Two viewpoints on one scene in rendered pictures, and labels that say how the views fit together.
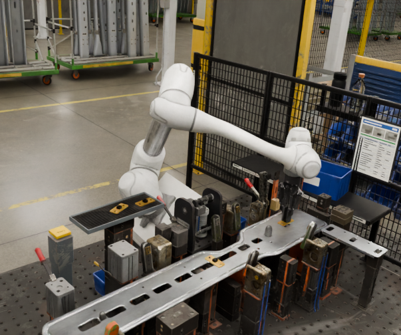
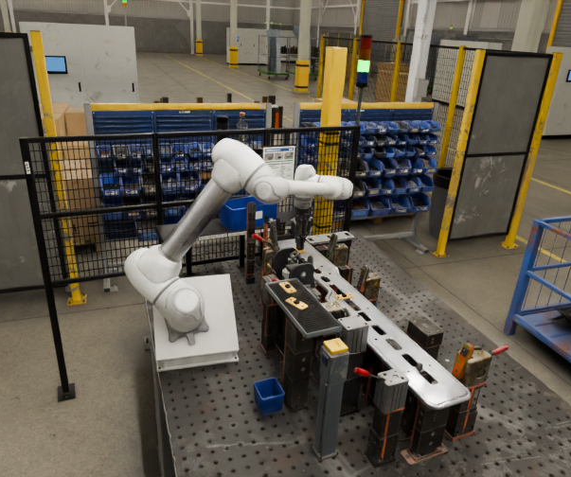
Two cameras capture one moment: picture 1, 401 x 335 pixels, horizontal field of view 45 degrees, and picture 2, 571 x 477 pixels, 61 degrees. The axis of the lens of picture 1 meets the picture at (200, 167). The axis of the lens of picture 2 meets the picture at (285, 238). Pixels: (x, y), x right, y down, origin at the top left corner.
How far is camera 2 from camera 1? 218 cm
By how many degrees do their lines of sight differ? 63
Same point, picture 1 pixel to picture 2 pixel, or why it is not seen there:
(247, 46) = not seen: outside the picture
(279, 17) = not seen: outside the picture
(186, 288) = (382, 318)
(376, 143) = (278, 166)
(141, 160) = (171, 273)
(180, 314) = (426, 324)
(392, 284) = not seen: hidden behind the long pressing
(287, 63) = (26, 129)
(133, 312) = (412, 350)
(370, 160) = not seen: hidden behind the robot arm
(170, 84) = (255, 160)
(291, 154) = (337, 184)
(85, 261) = (202, 415)
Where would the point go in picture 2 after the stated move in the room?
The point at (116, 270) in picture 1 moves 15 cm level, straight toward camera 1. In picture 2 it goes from (360, 344) to (401, 350)
